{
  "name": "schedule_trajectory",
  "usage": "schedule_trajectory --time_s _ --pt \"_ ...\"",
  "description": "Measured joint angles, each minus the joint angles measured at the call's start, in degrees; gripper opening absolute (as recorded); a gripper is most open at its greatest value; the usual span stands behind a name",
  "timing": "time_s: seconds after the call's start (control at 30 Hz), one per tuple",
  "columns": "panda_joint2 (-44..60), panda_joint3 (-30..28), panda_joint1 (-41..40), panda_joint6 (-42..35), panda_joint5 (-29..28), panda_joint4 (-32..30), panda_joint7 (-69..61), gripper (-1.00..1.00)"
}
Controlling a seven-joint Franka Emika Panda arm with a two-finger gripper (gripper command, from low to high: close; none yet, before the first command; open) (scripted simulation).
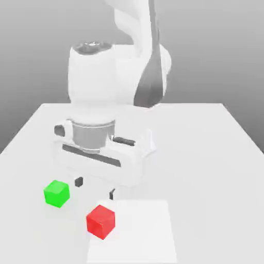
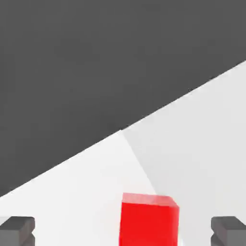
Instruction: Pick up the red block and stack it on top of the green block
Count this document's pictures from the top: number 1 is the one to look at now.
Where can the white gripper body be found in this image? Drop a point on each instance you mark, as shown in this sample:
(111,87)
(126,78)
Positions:
(127,169)

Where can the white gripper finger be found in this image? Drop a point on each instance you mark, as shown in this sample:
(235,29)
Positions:
(78,182)
(112,194)

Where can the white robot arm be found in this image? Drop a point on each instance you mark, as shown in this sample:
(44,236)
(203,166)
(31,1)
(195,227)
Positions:
(92,82)

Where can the small green cube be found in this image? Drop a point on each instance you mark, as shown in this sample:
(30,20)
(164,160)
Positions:
(56,193)

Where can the small red cube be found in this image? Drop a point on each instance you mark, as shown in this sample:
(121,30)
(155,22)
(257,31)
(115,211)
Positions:
(100,222)

